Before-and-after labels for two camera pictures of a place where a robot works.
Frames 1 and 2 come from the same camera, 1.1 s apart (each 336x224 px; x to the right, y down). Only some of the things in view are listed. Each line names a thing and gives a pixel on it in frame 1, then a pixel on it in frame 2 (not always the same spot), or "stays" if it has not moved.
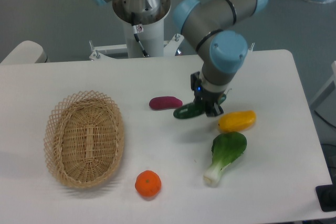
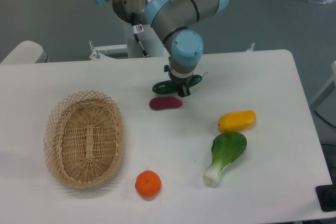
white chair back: [25, 52] stays
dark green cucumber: [189, 111] -> [166, 87]
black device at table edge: [326, 195] stays
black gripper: [211, 100] -> [185, 82]
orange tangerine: [148, 183] stays
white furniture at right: [324, 105] stays
